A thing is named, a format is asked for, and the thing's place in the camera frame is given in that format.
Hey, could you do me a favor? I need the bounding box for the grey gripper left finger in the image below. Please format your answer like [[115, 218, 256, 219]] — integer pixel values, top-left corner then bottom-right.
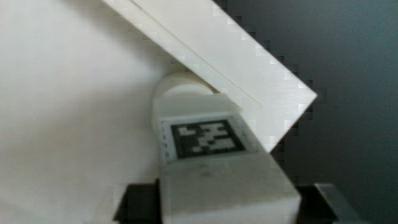
[[113, 183, 161, 224]]

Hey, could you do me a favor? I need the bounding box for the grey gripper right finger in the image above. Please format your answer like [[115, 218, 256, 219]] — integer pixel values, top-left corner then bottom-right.
[[296, 183, 362, 224]]

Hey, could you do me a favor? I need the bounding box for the white right obstacle wall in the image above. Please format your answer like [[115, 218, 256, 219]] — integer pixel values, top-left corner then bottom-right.
[[101, 0, 316, 150]]

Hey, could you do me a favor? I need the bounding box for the white square tabletop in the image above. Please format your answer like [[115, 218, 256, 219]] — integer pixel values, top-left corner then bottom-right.
[[0, 0, 183, 224]]

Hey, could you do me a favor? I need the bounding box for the white leg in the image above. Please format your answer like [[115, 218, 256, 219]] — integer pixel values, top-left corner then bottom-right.
[[151, 93, 302, 224]]

